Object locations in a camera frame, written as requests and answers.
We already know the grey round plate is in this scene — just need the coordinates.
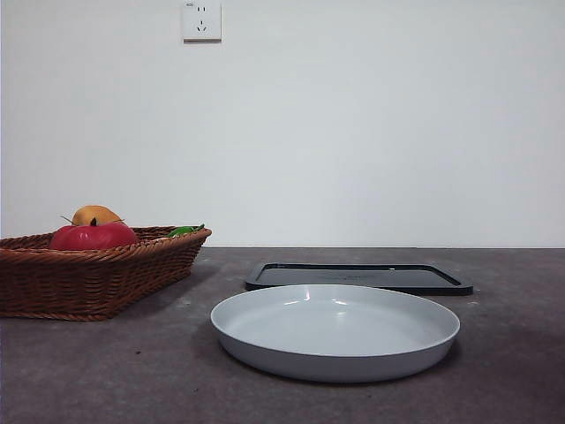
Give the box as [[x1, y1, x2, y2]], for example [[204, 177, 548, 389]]
[[209, 283, 462, 383]]

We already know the brown wicker basket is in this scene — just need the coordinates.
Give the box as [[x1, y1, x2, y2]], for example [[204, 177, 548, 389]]
[[0, 225, 213, 322]]

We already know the black rectangular tray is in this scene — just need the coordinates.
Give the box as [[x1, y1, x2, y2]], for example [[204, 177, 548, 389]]
[[245, 262, 474, 297]]

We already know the white wall socket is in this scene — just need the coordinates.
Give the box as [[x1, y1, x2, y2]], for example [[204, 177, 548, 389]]
[[183, 0, 222, 44]]

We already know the bright green leafy vegetable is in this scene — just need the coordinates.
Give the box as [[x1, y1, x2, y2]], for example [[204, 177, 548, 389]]
[[167, 223, 207, 239]]

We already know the yellow-brown potato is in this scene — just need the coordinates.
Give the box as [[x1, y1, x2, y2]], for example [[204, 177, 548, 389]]
[[72, 205, 127, 226]]

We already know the red tomato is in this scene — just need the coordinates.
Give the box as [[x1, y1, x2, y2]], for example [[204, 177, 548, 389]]
[[49, 215, 139, 252]]

